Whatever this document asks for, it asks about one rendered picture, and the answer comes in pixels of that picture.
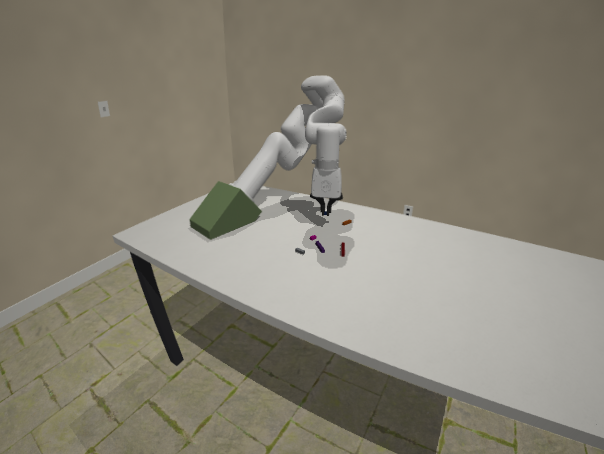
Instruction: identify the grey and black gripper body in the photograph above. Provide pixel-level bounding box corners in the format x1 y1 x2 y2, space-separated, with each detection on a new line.
311 166 342 198

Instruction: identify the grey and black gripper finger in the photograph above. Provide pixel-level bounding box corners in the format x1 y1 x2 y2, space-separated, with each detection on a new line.
310 194 325 216
327 193 343 216

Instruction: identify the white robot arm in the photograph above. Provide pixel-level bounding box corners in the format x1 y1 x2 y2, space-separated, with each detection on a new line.
229 76 346 203

